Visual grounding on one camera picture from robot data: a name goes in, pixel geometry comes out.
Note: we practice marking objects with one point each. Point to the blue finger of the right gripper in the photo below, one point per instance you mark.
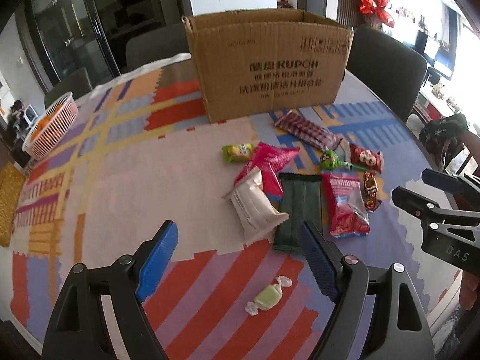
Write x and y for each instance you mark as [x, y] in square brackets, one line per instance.
[464, 188]

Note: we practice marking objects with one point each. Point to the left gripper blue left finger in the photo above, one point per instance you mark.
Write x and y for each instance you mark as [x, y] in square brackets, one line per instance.
[153, 257]

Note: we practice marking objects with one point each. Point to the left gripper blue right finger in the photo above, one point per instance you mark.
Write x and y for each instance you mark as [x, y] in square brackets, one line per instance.
[321, 259]

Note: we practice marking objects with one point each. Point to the red transparent snack bag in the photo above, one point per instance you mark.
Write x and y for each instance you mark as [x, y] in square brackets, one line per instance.
[347, 212]

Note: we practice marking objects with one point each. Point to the light green candy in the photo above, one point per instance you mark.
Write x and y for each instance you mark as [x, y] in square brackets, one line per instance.
[269, 297]

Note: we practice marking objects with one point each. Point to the dark green snack packet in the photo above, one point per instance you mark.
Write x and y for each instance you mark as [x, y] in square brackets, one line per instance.
[302, 202]

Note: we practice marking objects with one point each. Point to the white beige snack packet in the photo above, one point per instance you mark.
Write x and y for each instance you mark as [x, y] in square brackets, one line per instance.
[257, 215]

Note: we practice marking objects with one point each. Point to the small brown candy packet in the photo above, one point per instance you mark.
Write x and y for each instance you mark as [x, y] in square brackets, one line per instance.
[371, 199]

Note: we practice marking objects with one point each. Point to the red cartoon snack packet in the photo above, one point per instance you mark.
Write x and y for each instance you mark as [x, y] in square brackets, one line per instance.
[360, 156]

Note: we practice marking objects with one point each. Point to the green lollipop among snacks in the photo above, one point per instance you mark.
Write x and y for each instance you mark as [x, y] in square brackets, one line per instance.
[330, 161]

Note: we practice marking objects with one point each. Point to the pink snack packet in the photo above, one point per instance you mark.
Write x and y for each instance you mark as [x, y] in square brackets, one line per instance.
[270, 160]

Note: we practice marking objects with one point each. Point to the maroon striped snack packet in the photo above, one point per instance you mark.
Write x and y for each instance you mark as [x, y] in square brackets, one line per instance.
[305, 130]

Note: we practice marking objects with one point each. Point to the small yellow-green candy packet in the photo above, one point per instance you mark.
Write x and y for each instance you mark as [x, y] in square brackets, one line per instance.
[239, 153]

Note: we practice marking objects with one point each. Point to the green floral cloth bag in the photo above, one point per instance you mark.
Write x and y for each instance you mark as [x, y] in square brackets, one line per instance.
[435, 133]

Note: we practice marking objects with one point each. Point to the colourful patterned table mat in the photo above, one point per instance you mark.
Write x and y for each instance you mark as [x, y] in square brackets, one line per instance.
[142, 151]

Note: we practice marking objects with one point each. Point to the dark chair right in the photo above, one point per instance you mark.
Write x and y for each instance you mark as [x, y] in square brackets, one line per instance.
[392, 70]

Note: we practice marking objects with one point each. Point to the white basket with oranges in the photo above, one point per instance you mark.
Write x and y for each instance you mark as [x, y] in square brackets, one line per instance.
[51, 127]

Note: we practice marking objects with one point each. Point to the dark chair far left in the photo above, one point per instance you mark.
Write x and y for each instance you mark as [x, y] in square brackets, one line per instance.
[78, 83]

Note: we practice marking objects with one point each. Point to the red balloon decoration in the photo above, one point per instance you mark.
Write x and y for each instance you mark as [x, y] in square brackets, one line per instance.
[375, 14]

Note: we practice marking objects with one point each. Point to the brown cardboard box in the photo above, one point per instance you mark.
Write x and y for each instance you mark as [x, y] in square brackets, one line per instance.
[254, 61]

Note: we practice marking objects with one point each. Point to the dark chair behind box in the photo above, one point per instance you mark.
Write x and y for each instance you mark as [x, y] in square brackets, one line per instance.
[160, 43]

